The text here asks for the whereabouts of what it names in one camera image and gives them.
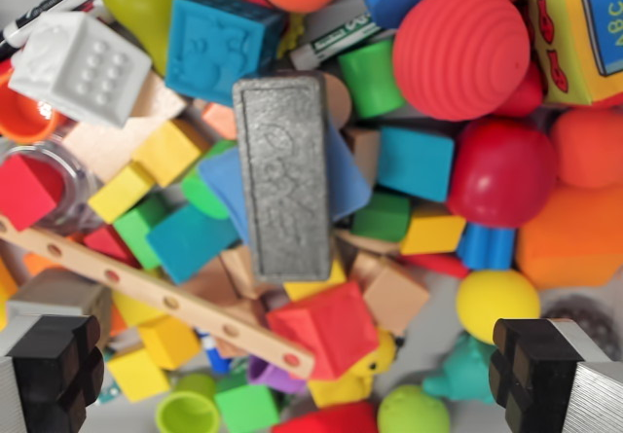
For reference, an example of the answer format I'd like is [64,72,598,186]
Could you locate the black-padded silver gripper left finger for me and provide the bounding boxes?
[0,313,106,433]

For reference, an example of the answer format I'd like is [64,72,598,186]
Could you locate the black-padded silver gripper right finger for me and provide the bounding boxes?
[489,318,623,433]

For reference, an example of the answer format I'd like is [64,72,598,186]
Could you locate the grey foam brick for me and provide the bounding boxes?
[232,71,337,283]

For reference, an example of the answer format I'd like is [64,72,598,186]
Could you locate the grey wooden block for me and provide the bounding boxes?
[5,268,113,351]

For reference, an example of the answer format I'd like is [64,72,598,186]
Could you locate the dark nubby ball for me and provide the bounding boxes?
[539,294,609,361]

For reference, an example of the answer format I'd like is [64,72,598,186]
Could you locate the teal rubber animal toy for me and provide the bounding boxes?
[421,331,497,405]

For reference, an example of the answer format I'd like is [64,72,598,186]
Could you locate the yellow wooden block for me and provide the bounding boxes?
[399,203,467,257]
[138,313,202,371]
[282,252,348,302]
[87,162,156,225]
[130,119,211,189]
[106,347,171,404]

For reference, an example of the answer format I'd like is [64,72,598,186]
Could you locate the yellow ball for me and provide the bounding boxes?
[456,268,541,345]

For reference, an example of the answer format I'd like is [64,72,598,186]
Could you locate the wooden strip with holes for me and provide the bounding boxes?
[0,216,316,380]

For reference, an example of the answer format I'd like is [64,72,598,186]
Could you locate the lime green plastic fruit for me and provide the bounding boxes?
[377,384,452,433]

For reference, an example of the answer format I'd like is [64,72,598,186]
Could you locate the lime green plastic cup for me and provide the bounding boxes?
[154,373,221,433]

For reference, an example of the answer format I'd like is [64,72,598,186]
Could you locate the blue ridged cylinder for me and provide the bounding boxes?
[457,223,516,271]

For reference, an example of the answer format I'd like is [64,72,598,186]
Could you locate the orange foam block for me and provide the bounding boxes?
[515,184,623,291]

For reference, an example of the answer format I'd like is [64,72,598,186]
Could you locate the flat red wooden piece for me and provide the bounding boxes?
[398,252,471,279]

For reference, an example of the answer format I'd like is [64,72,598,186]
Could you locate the blue marker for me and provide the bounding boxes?
[197,328,233,375]

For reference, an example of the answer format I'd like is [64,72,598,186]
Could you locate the tan wooden block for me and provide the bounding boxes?
[362,262,430,337]

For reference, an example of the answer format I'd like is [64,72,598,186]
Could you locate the red wooden cube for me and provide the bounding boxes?
[0,153,67,233]

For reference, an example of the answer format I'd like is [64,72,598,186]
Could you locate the teal wooden block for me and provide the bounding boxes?
[145,203,242,286]

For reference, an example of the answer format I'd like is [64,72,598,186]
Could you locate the clear plastic jar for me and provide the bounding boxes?
[0,140,106,233]

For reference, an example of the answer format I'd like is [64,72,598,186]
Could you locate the green wooden cube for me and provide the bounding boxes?
[213,381,281,433]

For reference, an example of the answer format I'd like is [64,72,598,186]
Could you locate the natural wooden block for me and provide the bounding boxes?
[184,245,274,307]
[343,126,381,189]
[62,70,189,184]

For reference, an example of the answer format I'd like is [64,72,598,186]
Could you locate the yellow rubber duck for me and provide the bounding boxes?
[307,328,405,409]

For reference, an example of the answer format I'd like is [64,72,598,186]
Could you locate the shiny red plastic apple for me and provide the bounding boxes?
[446,117,559,230]

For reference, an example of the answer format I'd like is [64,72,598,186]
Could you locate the red plastic toy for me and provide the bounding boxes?
[272,401,380,433]

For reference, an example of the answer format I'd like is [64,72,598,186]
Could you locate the large red wooden block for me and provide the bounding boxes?
[266,280,380,381]

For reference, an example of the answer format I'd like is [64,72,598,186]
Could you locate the dark green wooden block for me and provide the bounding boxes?
[349,192,413,244]

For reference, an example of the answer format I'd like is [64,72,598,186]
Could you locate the orange plastic fruit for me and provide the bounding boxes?
[550,106,623,190]

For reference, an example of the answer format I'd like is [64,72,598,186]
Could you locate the teal wooden cube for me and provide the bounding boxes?
[377,126,457,204]

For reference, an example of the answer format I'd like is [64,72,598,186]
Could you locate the orange plastic cup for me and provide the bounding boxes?
[0,70,69,145]

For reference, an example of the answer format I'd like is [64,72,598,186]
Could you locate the peach wooden block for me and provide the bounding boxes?
[202,102,238,141]

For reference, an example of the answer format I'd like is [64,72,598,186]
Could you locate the white embossed rubber cube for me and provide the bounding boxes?
[8,12,153,129]

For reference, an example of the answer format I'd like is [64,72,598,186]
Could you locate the red ribbed ball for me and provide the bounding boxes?
[392,0,531,123]

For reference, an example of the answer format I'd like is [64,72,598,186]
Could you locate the yellow fabric ABC cube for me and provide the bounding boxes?
[528,0,623,108]

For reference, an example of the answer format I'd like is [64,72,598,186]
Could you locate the bright green plastic cylinder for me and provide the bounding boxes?
[338,38,405,119]

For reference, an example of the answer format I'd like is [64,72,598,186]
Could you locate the round natural wooden disc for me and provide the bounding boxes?
[320,71,352,130]

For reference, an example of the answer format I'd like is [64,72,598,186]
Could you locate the black dry-erase marker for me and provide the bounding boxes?
[0,0,98,62]

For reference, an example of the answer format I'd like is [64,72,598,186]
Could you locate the blue embossed rubber cube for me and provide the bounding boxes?
[164,0,286,108]

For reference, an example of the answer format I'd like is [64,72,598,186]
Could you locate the green and white marker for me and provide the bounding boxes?
[290,12,390,71]

